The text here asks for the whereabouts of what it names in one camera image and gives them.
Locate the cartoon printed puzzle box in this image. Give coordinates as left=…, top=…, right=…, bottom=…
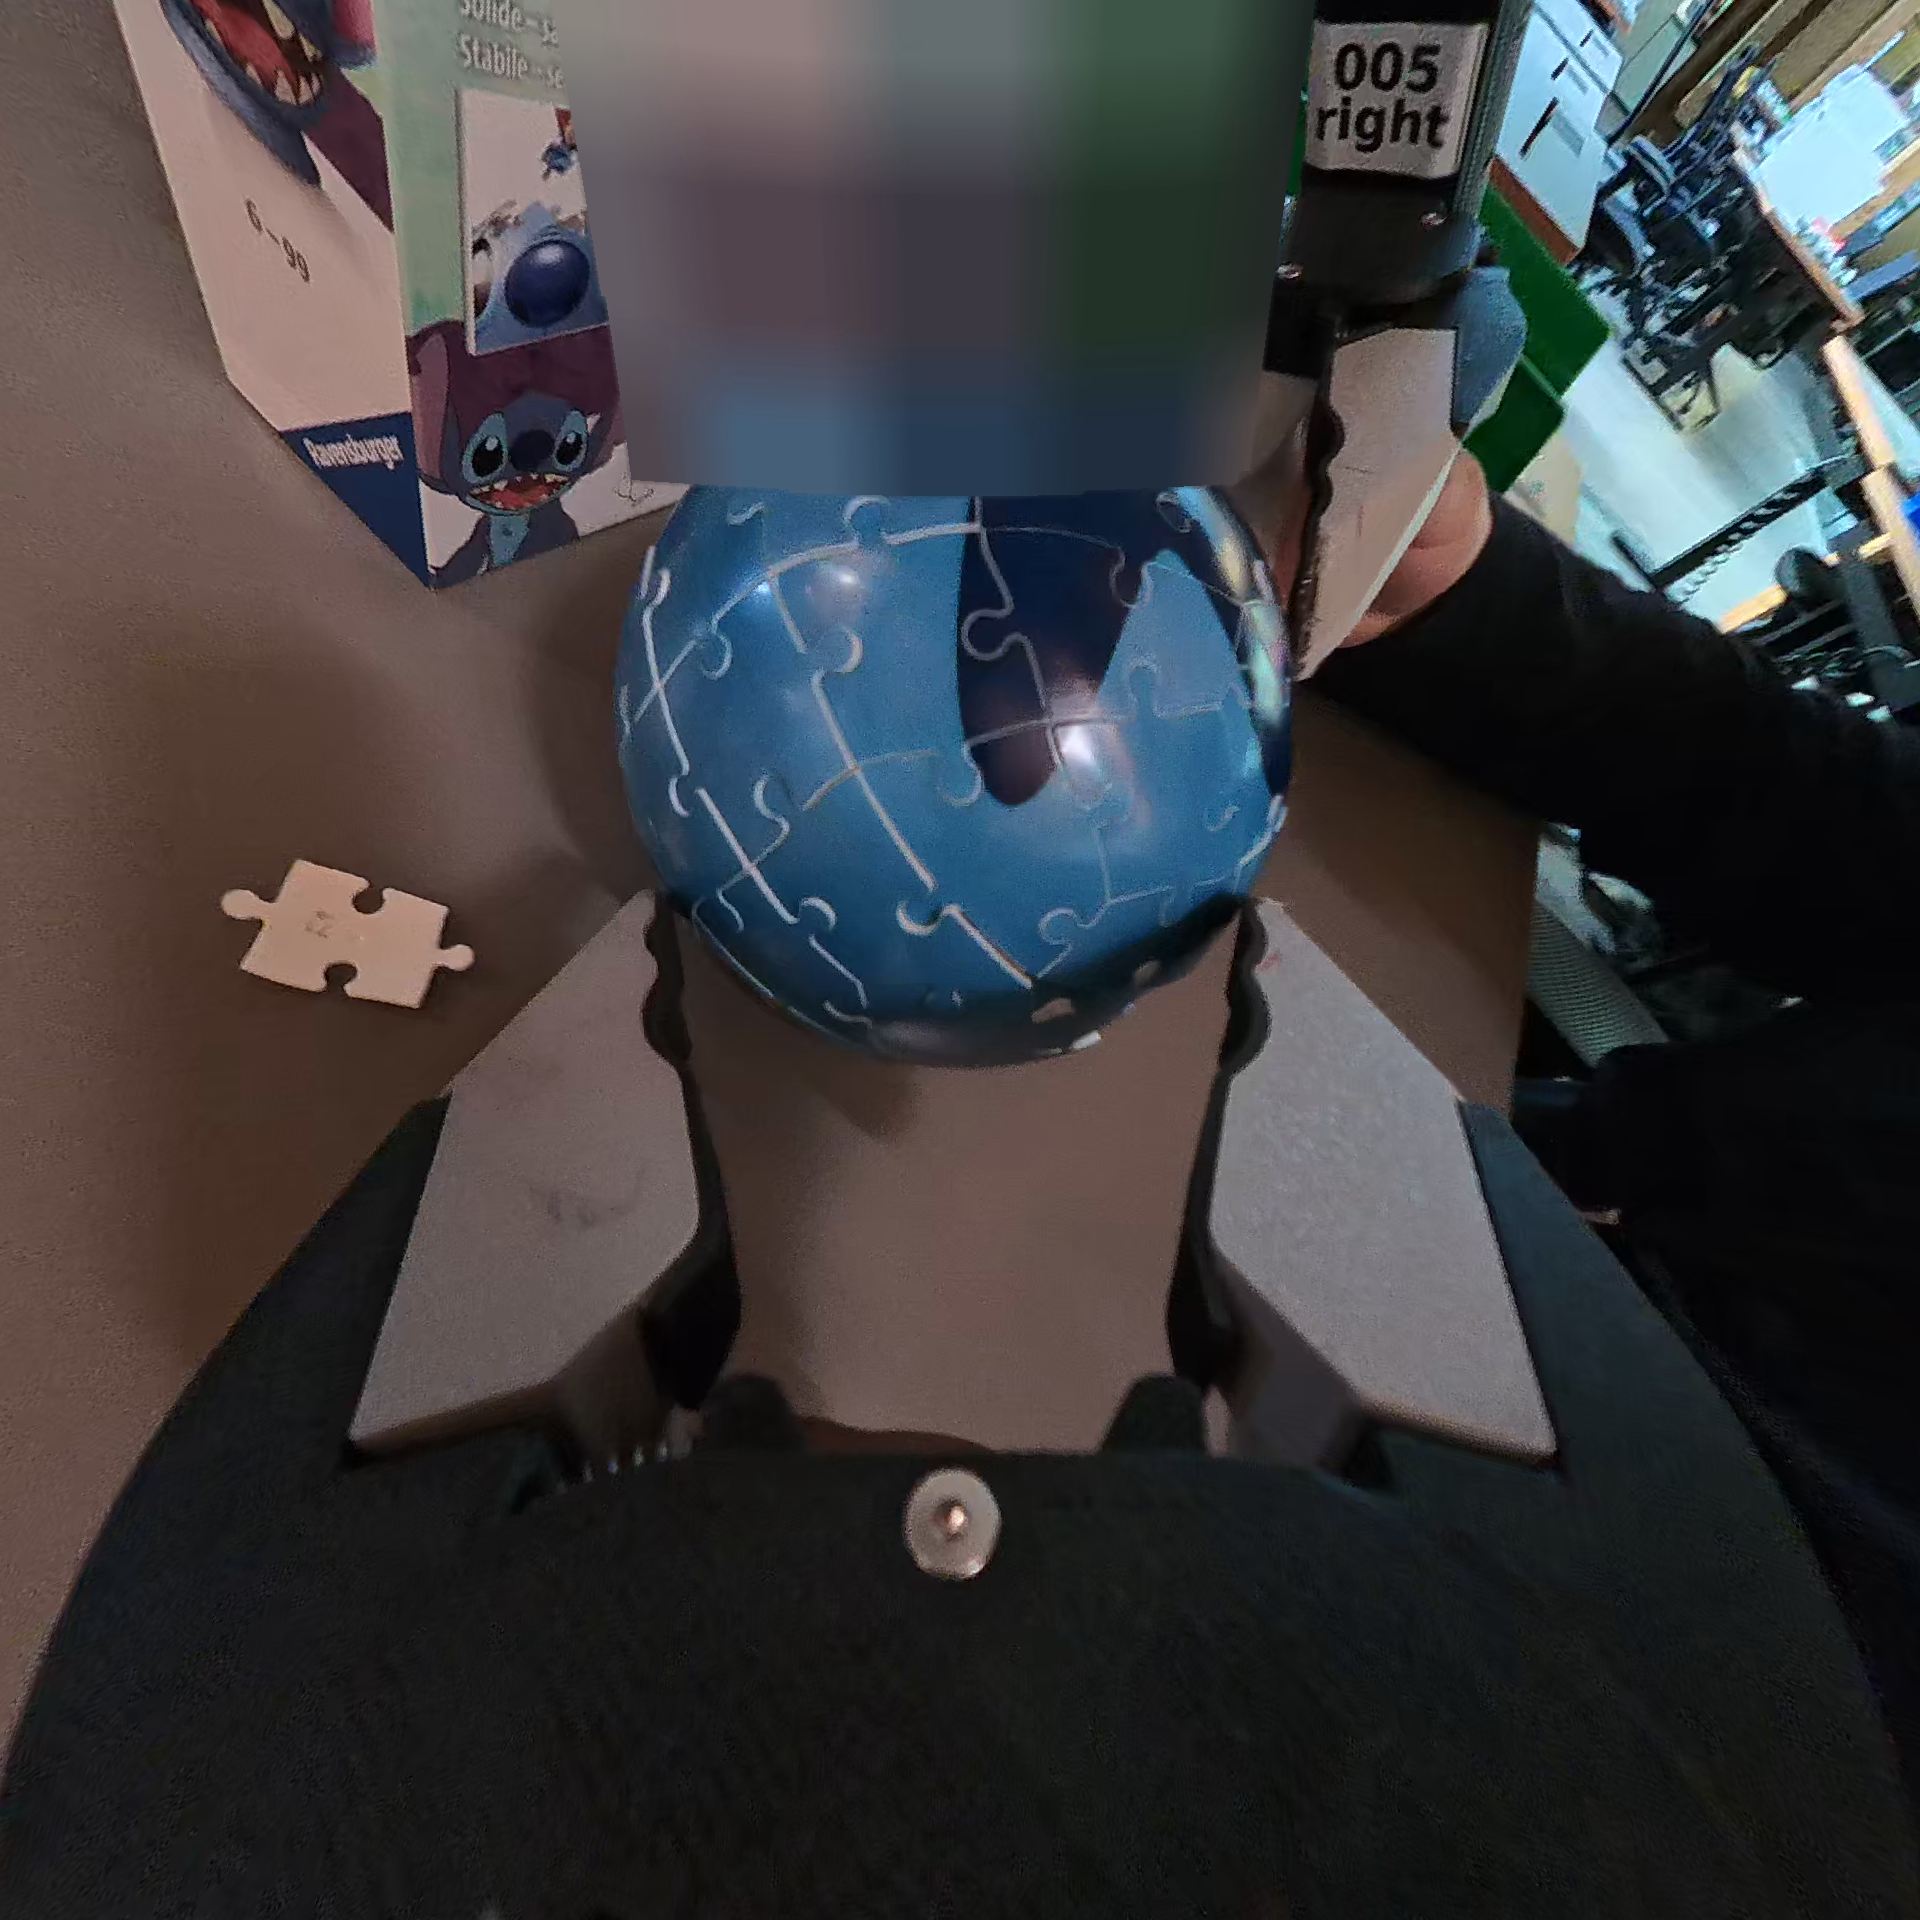
left=112, top=0, right=677, bottom=590

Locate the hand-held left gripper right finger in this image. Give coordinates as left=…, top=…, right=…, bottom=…
left=1167, top=901, right=1561, bottom=1470

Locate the person's right hand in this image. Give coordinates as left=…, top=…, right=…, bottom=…
left=1340, top=447, right=1502, bottom=649

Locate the person's right forearm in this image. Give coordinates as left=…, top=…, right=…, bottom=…
left=1305, top=487, right=1920, bottom=1051

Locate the white puzzle piece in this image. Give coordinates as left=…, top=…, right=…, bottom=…
left=219, top=856, right=477, bottom=1011

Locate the green plastic bin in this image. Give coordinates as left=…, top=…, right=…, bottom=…
left=1463, top=181, right=1614, bottom=496

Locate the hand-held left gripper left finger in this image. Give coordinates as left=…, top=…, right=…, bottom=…
left=347, top=887, right=744, bottom=1452

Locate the white filing cabinet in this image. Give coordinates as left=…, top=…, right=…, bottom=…
left=1492, top=0, right=1629, bottom=249

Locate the person's dark clothed torso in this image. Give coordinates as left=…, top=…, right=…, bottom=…
left=1515, top=975, right=1920, bottom=1920

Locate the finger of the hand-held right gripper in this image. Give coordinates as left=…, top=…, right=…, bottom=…
left=1289, top=325, right=1468, bottom=684
left=1239, top=380, right=1320, bottom=605

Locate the blue puzzle ball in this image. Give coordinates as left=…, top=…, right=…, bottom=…
left=614, top=481, right=1296, bottom=1070

